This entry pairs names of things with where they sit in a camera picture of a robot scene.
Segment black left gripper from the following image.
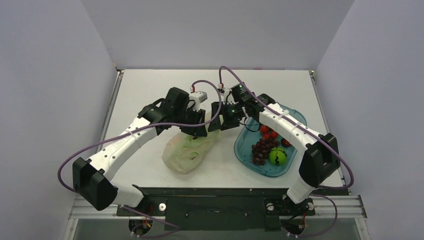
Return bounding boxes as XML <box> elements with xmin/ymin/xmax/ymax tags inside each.
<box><xmin>173</xmin><ymin>105</ymin><xmax>207</xmax><ymax>137</ymax></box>

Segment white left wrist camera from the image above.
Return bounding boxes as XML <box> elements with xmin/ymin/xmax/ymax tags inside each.
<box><xmin>187</xmin><ymin>87</ymin><xmax>208</xmax><ymax>111</ymax></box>

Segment green striped fake melon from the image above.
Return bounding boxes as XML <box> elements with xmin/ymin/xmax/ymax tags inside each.
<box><xmin>268</xmin><ymin>147</ymin><xmax>287</xmax><ymax>166</ymax></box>

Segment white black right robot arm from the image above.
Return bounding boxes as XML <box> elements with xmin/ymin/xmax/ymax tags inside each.
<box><xmin>207</xmin><ymin>84</ymin><xmax>341</xmax><ymax>214</ymax></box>

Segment dark red fake fruit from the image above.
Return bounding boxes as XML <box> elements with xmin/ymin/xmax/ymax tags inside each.
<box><xmin>280</xmin><ymin>138</ymin><xmax>292</xmax><ymax>148</ymax></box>

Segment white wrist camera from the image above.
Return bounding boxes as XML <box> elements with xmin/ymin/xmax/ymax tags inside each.
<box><xmin>187</xmin><ymin>87</ymin><xmax>208</xmax><ymax>111</ymax></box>
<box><xmin>218</xmin><ymin>87</ymin><xmax>233</xmax><ymax>105</ymax></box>

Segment red fake strawberry bunch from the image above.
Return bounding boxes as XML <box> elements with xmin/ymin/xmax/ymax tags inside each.
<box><xmin>259</xmin><ymin>125</ymin><xmax>279</xmax><ymax>139</ymax></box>

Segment aluminium frame rail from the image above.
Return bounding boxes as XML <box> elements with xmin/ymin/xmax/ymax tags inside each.
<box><xmin>68</xmin><ymin>195</ymin><xmax>367</xmax><ymax>220</ymax></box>

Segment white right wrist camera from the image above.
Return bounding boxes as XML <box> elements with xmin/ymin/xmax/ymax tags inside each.
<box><xmin>218</xmin><ymin>87</ymin><xmax>233</xmax><ymax>105</ymax></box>

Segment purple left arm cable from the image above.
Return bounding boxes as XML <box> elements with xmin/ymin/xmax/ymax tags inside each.
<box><xmin>57</xmin><ymin>79</ymin><xmax>223</xmax><ymax>194</ymax></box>

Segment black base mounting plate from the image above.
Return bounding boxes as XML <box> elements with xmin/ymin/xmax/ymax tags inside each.
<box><xmin>134</xmin><ymin>187</ymin><xmax>316</xmax><ymax>231</ymax></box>

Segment light green plastic bag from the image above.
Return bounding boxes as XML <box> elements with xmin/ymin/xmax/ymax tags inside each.
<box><xmin>161</xmin><ymin>129</ymin><xmax>221</xmax><ymax>175</ymax></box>

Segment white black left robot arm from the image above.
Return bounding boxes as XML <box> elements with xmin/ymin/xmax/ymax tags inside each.
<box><xmin>72</xmin><ymin>87</ymin><xmax>208</xmax><ymax>215</ymax></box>

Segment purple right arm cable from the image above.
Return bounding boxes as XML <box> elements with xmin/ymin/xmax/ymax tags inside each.
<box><xmin>218</xmin><ymin>65</ymin><xmax>355</xmax><ymax>190</ymax></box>

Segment teal plastic tray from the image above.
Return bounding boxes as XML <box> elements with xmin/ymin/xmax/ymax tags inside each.
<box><xmin>234</xmin><ymin>117</ymin><xmax>297</xmax><ymax>178</ymax></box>

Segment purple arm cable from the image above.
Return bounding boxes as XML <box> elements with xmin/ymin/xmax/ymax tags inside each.
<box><xmin>218</xmin><ymin>65</ymin><xmax>355</xmax><ymax>190</ymax></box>
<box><xmin>57</xmin><ymin>79</ymin><xmax>223</xmax><ymax>194</ymax></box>

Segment dark purple fake grapes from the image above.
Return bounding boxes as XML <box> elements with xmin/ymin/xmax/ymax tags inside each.
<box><xmin>251</xmin><ymin>138</ymin><xmax>280</xmax><ymax>166</ymax></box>

